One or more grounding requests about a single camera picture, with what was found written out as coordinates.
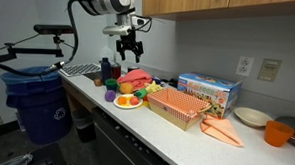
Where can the blue recycling bin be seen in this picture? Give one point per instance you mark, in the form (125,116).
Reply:
(39,118)

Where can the dark blue bottle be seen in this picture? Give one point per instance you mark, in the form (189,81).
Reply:
(106,69)

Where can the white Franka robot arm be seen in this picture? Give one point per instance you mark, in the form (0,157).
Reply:
(104,0)

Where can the red toy fries holder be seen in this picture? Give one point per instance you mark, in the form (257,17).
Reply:
(145,98)

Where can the orange cloth napkin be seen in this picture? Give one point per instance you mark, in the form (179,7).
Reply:
(223,131)

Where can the orange fruit plush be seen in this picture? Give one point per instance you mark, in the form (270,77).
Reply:
(122,100)

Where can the small black trash bin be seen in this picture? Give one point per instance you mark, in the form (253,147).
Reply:
(84,126)

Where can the wooden wall cabinet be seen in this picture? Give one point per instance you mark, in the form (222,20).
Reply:
(191,4)

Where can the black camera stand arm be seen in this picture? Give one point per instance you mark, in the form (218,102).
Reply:
(38,51)

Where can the pink red cloth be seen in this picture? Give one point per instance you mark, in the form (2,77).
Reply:
(134,77)

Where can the orange round bumpy plush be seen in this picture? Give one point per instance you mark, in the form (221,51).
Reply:
(126,88)

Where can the grey keyboard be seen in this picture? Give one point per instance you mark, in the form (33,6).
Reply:
(79,69)

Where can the green plush toy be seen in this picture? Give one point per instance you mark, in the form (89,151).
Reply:
(141,93)

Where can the black stapler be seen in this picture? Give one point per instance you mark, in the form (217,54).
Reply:
(172,83)

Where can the orange checkered basket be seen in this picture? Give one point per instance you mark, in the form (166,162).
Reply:
(173,102)

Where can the beige wall switch plate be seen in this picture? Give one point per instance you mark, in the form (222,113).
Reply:
(269,70)

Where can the small brown ball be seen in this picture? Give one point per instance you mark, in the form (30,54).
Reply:
(97,82)

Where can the beige bowl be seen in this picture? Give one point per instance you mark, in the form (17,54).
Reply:
(252,116)

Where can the orange plastic cup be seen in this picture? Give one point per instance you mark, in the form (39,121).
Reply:
(278,133)

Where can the yellow toy fries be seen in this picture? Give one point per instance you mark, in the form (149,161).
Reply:
(146,103)
(126,105)

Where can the blue toy food box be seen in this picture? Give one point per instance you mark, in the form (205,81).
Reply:
(204,83)

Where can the dark blue cloth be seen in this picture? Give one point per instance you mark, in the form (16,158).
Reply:
(157,80)

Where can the black stereo camera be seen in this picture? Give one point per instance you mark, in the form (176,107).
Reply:
(54,29)

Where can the white paper plate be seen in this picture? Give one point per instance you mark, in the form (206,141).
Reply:
(128,106)

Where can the white wall outlet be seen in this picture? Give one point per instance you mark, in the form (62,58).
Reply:
(244,66)

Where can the purple ball plush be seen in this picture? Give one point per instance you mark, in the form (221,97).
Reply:
(110,95)

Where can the black dishwasher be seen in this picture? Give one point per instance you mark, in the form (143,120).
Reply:
(117,151)

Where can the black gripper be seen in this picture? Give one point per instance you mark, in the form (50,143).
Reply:
(129,41)

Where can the green cup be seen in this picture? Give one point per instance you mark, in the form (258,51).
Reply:
(111,84)

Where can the red peach plush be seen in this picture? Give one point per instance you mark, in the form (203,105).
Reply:
(134,101)

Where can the dark red can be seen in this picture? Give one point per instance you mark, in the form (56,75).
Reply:
(116,71)

